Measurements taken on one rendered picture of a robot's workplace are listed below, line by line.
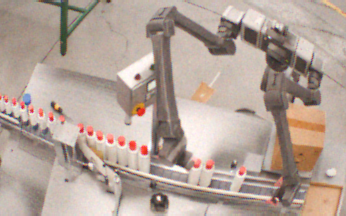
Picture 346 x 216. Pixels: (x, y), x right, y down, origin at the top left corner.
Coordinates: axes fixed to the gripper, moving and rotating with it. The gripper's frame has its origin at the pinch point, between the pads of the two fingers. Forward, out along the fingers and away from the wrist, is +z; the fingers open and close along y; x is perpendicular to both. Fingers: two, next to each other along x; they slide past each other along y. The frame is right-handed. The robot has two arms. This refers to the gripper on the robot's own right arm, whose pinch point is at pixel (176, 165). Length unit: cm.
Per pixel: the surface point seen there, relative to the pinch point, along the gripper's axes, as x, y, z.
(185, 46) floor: 149, -62, 122
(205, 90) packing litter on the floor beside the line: 121, -34, 121
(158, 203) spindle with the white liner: -19.2, 2.0, 3.2
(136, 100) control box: 8.3, -21.7, -18.0
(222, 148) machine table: 38, 7, 38
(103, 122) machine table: 23, -49, 38
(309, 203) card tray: 26, 75, 39
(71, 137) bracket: -9.1, -47.3, 5.9
